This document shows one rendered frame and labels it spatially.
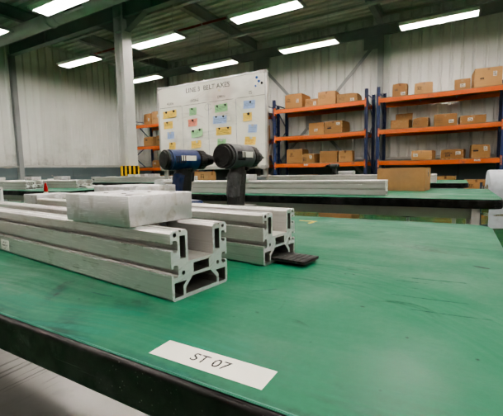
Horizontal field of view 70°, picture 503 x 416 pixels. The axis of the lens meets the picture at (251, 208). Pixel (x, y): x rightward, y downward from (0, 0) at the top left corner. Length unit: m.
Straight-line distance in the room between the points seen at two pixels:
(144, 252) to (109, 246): 0.08
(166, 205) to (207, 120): 3.69
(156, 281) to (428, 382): 0.31
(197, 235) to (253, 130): 3.38
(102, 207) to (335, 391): 0.38
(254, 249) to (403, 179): 2.04
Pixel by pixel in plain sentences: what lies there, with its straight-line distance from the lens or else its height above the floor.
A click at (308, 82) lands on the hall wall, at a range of 12.06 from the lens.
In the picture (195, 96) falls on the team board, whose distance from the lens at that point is 4.33.
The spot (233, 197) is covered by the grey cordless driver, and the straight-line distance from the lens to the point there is 0.87.
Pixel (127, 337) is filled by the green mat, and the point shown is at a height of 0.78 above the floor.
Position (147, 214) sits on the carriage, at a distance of 0.49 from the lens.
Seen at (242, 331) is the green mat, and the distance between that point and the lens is 0.37.
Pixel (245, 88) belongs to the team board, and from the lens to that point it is 3.96.
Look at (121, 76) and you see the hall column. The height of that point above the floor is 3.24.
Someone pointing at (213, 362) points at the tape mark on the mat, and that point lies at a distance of 0.32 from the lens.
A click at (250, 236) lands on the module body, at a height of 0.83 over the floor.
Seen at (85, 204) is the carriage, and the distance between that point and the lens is 0.56.
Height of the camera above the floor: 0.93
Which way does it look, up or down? 6 degrees down
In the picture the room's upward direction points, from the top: 1 degrees counter-clockwise
